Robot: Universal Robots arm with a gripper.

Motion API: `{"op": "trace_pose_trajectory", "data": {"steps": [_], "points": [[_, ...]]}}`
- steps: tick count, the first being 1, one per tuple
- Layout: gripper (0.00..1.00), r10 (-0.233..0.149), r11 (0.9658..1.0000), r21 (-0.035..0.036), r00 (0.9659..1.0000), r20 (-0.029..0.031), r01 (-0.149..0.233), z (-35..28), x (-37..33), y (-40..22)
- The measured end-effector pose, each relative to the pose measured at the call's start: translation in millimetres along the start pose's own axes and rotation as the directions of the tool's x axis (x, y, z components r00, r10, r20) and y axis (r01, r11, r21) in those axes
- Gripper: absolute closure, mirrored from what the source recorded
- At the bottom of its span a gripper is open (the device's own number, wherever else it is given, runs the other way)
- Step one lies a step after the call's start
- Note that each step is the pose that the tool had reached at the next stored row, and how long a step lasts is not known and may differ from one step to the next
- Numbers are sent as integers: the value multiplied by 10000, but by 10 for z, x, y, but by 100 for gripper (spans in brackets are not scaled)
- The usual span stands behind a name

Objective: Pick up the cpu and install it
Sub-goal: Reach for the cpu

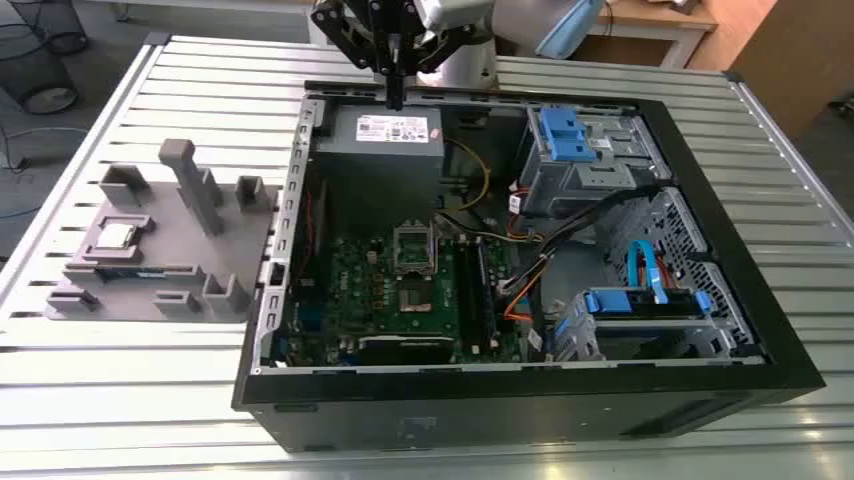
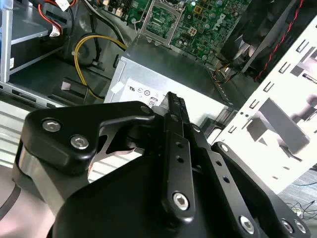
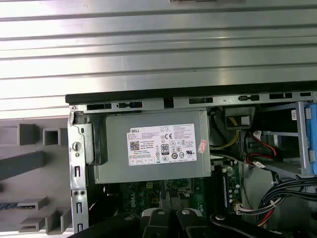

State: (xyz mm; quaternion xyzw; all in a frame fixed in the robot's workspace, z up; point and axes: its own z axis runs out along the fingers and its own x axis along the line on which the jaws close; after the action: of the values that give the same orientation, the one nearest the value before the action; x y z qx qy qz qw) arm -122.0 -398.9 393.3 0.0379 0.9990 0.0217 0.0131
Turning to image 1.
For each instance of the grey power supply unit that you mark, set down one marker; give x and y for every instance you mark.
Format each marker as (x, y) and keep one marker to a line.
(348, 150)

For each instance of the black PC case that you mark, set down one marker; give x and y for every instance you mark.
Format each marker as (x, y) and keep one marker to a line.
(468, 415)

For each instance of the grey parts rack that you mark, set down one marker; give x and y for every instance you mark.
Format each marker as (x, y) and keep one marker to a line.
(167, 235)

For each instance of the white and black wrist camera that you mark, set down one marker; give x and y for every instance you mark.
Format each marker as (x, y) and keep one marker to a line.
(454, 12)

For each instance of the empty blue disk carrier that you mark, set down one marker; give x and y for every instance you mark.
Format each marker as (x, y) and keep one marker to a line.
(564, 132)

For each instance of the wooden desk with white frame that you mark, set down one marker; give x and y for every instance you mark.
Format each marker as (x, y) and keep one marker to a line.
(668, 22)

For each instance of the hard disk in blue carrier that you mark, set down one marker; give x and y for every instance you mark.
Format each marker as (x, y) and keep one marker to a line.
(608, 302)

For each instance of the metal locking lever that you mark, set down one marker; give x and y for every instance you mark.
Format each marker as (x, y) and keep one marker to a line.
(436, 247)

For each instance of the black graphics card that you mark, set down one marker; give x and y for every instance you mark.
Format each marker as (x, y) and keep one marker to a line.
(408, 350)

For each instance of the black RAM slot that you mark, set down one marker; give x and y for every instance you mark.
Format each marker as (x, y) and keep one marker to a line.
(488, 295)
(468, 295)

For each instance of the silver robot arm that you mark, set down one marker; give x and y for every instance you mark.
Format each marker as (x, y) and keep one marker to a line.
(468, 65)

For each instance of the tall grey metal drive cage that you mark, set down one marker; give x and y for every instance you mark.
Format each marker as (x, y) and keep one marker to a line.
(601, 180)

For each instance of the low grey metal disk bay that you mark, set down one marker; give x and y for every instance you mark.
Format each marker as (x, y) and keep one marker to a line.
(654, 325)

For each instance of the white desk frame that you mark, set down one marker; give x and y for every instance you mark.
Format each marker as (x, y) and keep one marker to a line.
(221, 4)

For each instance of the CPU socket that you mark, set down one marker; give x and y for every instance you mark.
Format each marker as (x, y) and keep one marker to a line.
(422, 295)

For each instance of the RAM stick with blue label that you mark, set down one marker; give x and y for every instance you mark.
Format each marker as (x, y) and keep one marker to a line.
(130, 274)

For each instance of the brown wooden cabinet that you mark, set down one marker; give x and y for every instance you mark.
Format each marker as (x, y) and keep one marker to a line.
(788, 60)

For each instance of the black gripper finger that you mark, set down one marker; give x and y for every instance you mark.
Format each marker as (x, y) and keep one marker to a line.
(348, 35)
(441, 47)

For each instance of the green motherboard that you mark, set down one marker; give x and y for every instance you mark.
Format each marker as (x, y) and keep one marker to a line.
(361, 300)

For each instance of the silver CPU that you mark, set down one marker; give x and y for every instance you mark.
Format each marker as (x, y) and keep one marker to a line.
(117, 236)

